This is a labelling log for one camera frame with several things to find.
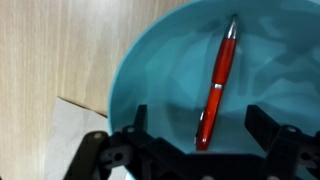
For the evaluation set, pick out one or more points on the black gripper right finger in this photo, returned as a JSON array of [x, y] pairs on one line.
[[286, 146]]

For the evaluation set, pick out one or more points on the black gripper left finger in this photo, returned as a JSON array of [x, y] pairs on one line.
[[98, 153]]

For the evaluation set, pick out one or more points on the red pen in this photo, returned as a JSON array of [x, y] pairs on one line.
[[221, 71]]

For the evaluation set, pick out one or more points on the teal plastic bowl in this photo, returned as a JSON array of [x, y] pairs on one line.
[[276, 66]]

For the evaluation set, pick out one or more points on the brown paper napkin front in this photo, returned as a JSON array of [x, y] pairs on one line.
[[70, 123]]

